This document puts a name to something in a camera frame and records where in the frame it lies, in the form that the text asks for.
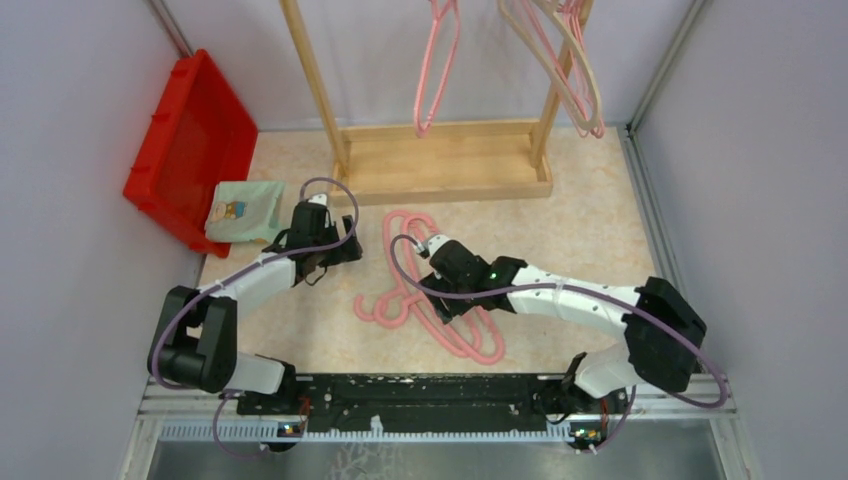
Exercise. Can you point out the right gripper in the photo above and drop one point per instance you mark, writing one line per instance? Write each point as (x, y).
(446, 308)

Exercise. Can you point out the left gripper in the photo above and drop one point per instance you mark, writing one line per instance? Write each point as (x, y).
(347, 252)

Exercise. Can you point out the beige plastic hanger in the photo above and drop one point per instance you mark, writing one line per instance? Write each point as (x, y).
(563, 60)

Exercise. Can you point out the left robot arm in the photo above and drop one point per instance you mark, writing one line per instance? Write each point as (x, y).
(195, 345)

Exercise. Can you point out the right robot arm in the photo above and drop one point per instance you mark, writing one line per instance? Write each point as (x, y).
(656, 330)

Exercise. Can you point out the folded green cloth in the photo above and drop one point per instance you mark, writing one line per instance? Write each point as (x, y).
(245, 211)

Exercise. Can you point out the wooden hanger rack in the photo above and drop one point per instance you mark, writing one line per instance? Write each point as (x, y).
(455, 161)

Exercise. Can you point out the red plastic bin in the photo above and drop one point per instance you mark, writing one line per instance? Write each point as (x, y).
(199, 135)

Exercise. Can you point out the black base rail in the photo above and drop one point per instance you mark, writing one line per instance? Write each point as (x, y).
(466, 408)

